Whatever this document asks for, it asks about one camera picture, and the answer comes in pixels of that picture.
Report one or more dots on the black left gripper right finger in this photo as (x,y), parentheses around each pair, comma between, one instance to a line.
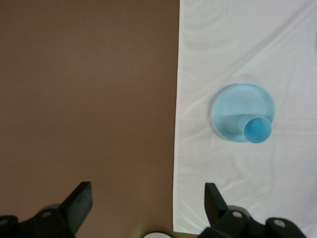
(215,208)

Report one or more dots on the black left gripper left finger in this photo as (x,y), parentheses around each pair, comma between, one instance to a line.
(76,205)

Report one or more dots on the blue cup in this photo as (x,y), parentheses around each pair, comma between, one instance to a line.
(257,130)

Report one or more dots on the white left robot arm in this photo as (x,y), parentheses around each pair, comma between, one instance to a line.
(156,235)

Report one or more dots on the blue plate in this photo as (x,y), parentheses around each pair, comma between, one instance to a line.
(237,101)

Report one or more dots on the white cloth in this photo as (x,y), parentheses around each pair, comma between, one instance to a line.
(235,178)

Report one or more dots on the brown table cover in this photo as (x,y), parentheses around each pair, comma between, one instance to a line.
(74,111)

